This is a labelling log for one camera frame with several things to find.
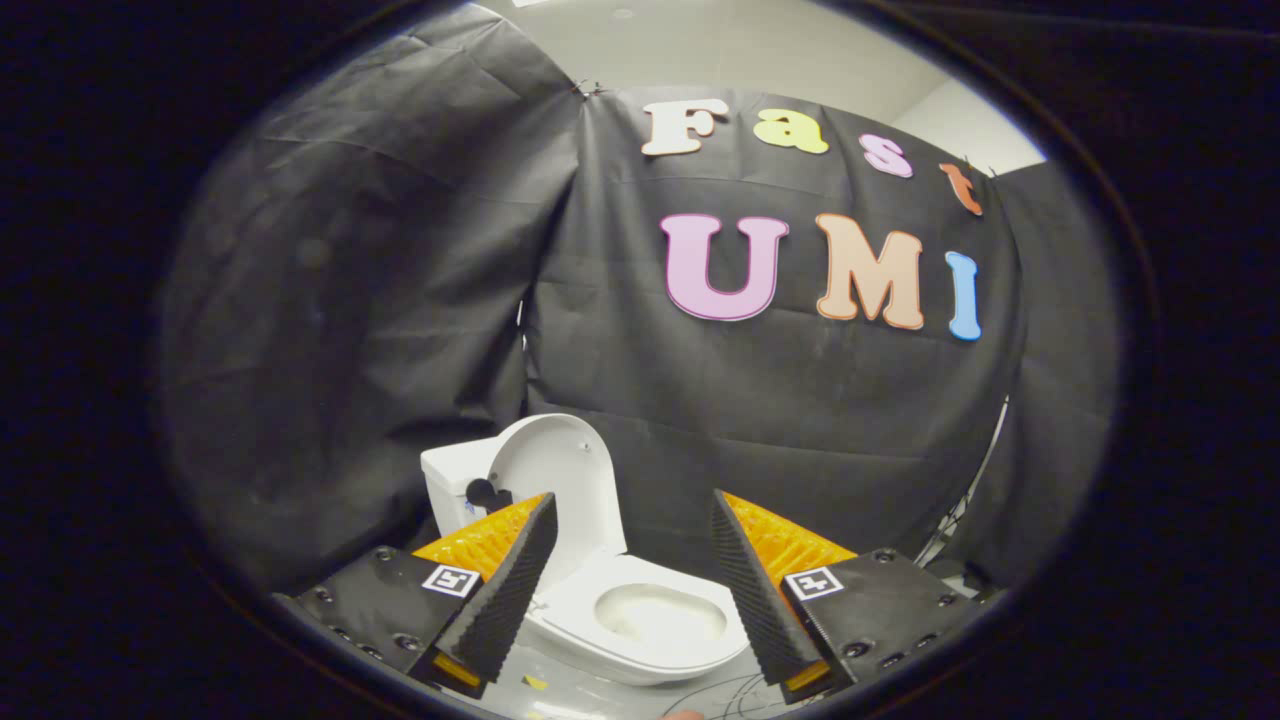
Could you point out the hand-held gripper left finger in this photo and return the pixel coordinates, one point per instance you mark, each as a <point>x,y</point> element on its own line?
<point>510,590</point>

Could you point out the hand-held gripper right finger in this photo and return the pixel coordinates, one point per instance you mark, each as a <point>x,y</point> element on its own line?
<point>755,600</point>

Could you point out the white toilet lid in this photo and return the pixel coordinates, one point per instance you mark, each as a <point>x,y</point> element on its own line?
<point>570,480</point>

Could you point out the white toilet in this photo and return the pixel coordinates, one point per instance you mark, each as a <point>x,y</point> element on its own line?
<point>575,610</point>

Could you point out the black backdrop cloth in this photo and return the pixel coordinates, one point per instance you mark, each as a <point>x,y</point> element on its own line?
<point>750,400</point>

